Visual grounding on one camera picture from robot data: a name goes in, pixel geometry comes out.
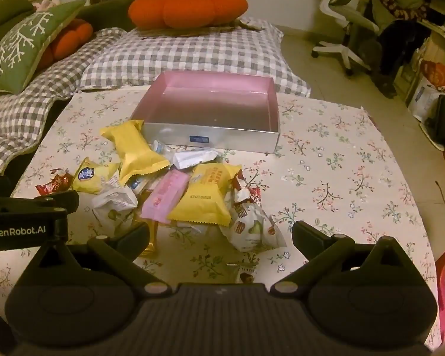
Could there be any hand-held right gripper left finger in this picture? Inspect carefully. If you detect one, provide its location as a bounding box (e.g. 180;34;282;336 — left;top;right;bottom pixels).
26;222;173;299

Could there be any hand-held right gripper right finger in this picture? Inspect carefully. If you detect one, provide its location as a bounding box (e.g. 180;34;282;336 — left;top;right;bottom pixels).
270;220;416;294

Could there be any gold snack bar packet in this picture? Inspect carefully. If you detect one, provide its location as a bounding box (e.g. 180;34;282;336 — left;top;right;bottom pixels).
131;189;171;258

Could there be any small yellow blue-logo packet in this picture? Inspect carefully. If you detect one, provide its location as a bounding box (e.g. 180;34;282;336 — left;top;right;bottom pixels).
71;158;120;194

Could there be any pink snack packet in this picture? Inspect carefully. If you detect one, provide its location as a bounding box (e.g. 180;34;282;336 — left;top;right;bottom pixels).
140;171;190;225

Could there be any white biscuit-print snack packet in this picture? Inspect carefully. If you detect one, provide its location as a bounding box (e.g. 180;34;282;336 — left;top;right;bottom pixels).
222;200;288;253

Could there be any square yellow snack packet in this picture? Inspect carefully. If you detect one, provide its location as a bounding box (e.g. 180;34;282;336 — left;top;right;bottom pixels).
167;164;242;226

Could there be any long yellow snack packet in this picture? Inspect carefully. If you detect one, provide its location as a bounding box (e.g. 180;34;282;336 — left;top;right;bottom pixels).
100;120;170;186

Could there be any long blue and white packet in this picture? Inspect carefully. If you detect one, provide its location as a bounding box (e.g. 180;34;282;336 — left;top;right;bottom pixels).
128;139;176;195

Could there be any white grey-print snack packet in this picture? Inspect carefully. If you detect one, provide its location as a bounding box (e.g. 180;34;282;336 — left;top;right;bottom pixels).
172;147;219;171

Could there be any pink box with silver sides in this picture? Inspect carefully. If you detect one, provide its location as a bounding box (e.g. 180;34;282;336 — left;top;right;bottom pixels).
131;72;281;155

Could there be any floral tablecloth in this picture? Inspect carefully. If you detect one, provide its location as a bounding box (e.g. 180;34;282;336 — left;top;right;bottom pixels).
0;91;436;356

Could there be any green tree-print cushion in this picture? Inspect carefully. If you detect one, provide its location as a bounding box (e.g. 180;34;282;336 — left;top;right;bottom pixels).
0;0;87;94

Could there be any small orange pumpkin cushion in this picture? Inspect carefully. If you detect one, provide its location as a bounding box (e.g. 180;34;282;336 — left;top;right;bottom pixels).
48;18;94;62

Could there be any dark green sofa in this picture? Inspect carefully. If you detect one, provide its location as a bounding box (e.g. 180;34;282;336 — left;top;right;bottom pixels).
0;0;142;67

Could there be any white plastic bag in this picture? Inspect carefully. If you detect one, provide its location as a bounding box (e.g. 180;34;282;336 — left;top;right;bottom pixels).
408;76;445;123

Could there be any pink plush toy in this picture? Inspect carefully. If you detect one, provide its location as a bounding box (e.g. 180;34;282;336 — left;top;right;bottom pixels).
33;0;60;12

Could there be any grey checkered blanket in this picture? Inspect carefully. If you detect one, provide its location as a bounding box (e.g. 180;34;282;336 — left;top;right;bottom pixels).
0;17;312;177

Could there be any orange printed bag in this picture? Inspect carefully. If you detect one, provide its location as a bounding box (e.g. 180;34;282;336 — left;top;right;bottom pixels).
419;59;445;90

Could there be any white office chair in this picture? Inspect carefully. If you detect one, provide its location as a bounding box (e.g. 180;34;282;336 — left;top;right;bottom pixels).
311;0;381;77

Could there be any large orange pumpkin cushion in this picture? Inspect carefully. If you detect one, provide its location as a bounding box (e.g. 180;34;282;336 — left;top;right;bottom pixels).
128;0;249;30

